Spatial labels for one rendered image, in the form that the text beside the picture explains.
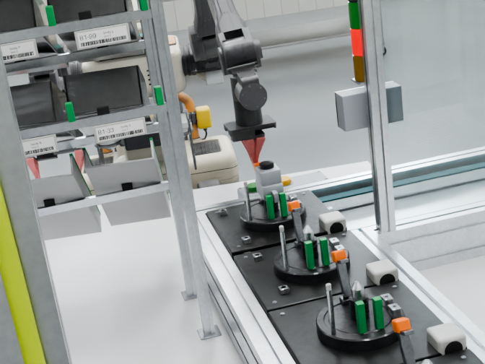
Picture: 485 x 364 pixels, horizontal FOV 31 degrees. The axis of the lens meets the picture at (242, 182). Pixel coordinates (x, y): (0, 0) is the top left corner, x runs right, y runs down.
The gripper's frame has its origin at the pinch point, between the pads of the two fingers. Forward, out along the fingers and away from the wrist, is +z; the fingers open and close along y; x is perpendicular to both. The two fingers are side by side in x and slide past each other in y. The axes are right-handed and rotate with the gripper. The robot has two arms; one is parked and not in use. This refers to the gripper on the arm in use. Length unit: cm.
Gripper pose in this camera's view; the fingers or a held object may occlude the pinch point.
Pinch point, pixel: (254, 162)
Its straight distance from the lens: 188.8
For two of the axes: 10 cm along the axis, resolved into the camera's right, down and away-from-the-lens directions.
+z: 1.2, 9.3, 3.5
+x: -2.5, -3.1, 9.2
